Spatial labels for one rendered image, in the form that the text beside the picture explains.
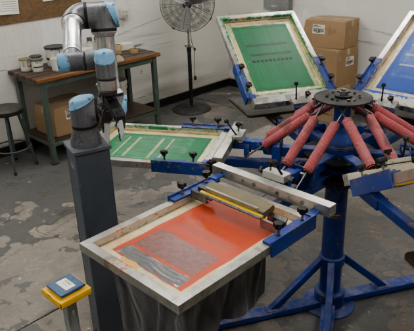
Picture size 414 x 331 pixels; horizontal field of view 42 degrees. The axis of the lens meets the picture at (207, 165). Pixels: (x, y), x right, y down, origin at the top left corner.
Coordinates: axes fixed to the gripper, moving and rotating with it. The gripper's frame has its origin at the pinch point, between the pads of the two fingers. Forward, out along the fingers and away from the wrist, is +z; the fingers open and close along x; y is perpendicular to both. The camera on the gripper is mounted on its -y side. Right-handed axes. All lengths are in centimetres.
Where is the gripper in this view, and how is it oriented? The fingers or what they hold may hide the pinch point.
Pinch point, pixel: (114, 140)
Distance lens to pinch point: 217.8
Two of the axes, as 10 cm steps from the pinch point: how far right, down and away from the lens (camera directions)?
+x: -8.8, 2.2, -4.2
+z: 0.3, 9.1, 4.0
